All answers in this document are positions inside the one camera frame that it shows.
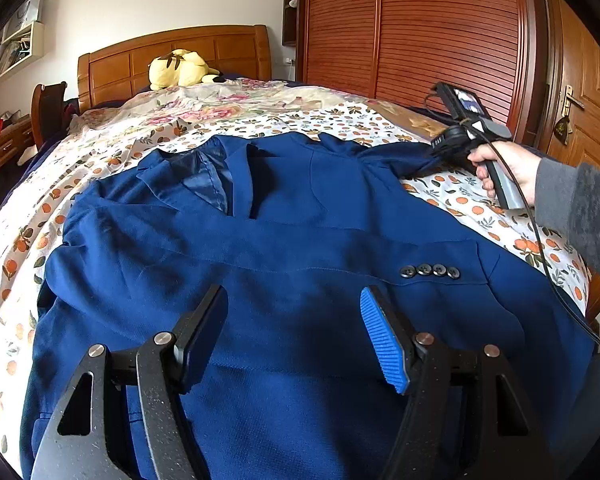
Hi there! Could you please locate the blue blazer jacket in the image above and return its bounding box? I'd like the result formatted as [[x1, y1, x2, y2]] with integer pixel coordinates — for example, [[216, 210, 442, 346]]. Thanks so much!
[[20, 133, 593, 479]]

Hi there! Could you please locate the wooden desk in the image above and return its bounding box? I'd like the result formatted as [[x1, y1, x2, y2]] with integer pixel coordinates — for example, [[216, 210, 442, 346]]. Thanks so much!
[[0, 115, 34, 169]]

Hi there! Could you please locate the brass door handle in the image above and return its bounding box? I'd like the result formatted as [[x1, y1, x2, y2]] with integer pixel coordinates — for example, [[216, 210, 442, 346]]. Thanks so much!
[[553, 84, 585, 146]]

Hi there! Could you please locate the wooden chair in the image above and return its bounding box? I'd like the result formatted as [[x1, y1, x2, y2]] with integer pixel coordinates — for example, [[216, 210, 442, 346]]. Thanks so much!
[[30, 81, 67, 150]]

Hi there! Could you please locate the black cable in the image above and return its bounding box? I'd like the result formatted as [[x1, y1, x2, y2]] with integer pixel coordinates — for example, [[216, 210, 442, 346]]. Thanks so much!
[[421, 90, 600, 363]]

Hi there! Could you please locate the wooden headboard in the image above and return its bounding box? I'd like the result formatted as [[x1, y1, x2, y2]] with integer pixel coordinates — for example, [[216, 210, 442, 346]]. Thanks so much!
[[76, 24, 273, 114]]

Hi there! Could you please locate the white wall shelf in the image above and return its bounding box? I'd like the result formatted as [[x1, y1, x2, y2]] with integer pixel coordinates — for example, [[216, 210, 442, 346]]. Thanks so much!
[[0, 0, 46, 80]]

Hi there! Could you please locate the orange floral bed sheet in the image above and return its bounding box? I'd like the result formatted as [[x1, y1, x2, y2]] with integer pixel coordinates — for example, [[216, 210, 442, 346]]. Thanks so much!
[[0, 78, 594, 476]]

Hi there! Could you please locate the wooden door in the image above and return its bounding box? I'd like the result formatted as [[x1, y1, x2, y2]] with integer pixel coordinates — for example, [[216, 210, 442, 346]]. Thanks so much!
[[547, 0, 600, 168]]

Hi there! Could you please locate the yellow plush toy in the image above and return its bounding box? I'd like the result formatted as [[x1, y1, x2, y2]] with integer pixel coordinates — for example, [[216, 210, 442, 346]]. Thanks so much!
[[148, 49, 224, 91]]

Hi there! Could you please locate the pink floral quilt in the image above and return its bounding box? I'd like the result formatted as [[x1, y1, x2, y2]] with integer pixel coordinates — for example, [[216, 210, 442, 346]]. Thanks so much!
[[69, 78, 370, 134]]

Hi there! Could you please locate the wooden louvred wardrobe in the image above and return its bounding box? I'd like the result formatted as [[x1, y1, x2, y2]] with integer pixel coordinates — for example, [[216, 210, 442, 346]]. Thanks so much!
[[283, 0, 547, 144]]

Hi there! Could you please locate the person's right hand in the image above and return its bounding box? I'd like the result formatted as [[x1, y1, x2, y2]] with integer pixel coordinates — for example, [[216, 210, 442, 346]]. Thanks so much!
[[467, 141, 541, 206]]

